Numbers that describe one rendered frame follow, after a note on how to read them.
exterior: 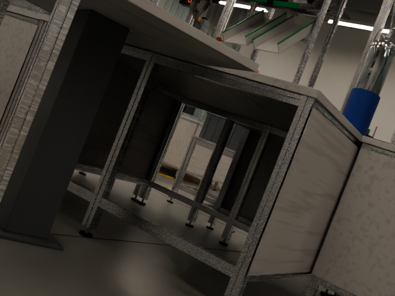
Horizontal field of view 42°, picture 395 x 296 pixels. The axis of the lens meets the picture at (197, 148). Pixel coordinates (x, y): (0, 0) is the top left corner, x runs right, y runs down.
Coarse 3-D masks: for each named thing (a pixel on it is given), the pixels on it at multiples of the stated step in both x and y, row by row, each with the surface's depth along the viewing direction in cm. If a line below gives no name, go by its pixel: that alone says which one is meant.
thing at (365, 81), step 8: (376, 40) 272; (384, 40) 271; (392, 40) 272; (376, 48) 270; (384, 48) 268; (392, 48) 268; (368, 56) 273; (376, 56) 268; (384, 56) 267; (392, 56) 269; (368, 64) 270; (376, 64) 268; (384, 64) 268; (360, 72) 274; (368, 72) 269; (376, 72) 267; (384, 72) 268; (360, 80) 271; (368, 80) 268; (376, 80) 267; (384, 80) 271; (360, 88) 270; (368, 88) 268; (376, 88) 268
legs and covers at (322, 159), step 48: (144, 96) 216; (288, 96) 183; (96, 144) 315; (144, 144) 354; (288, 144) 178; (336, 144) 212; (96, 192) 215; (144, 192) 368; (240, 192) 331; (288, 192) 183; (336, 192) 234; (288, 240) 200; (240, 288) 178
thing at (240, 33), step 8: (256, 16) 229; (264, 16) 233; (280, 16) 221; (240, 24) 223; (248, 24) 226; (256, 24) 228; (264, 24) 227; (272, 24) 218; (224, 32) 217; (232, 32) 220; (240, 32) 223; (248, 32) 222; (256, 32) 212; (224, 40) 218; (232, 40) 217; (240, 40) 216; (248, 40) 210
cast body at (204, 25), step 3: (201, 18) 235; (204, 18) 235; (201, 21) 235; (204, 21) 234; (207, 21) 236; (198, 24) 234; (201, 24) 233; (204, 24) 234; (207, 24) 236; (198, 27) 233; (201, 27) 233; (204, 27) 235; (207, 27) 237; (201, 30) 234; (204, 30) 236; (207, 30) 238
